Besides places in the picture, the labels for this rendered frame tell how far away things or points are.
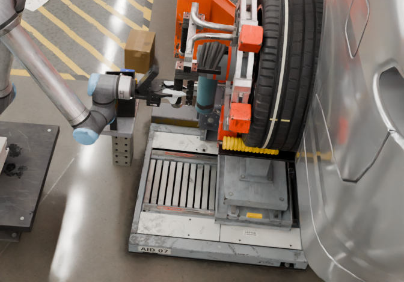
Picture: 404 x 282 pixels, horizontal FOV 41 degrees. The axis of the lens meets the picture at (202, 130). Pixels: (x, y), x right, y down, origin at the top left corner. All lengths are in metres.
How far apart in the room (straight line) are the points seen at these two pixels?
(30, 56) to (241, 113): 0.77
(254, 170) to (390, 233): 1.33
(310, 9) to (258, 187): 0.95
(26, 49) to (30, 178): 0.73
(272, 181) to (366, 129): 1.38
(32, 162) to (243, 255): 1.05
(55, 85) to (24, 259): 0.93
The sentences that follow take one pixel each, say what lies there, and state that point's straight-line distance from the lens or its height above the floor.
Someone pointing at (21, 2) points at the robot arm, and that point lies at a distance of 2.11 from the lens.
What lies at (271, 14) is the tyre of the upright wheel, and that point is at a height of 1.17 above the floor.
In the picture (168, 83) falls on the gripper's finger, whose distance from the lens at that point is 2.14.
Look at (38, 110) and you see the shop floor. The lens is 3.29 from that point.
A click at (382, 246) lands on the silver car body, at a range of 1.43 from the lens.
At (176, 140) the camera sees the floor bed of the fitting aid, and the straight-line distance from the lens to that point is 2.98.
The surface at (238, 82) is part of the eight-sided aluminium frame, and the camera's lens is 1.97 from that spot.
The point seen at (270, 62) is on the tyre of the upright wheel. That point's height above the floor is 1.07.
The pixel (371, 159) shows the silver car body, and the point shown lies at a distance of 1.31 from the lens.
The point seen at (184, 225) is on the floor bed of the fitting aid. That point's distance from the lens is 2.62.
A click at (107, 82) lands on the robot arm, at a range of 2.12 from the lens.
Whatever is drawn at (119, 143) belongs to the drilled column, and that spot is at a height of 0.17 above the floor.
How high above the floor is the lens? 2.21
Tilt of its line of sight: 45 degrees down
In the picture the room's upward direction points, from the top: 7 degrees clockwise
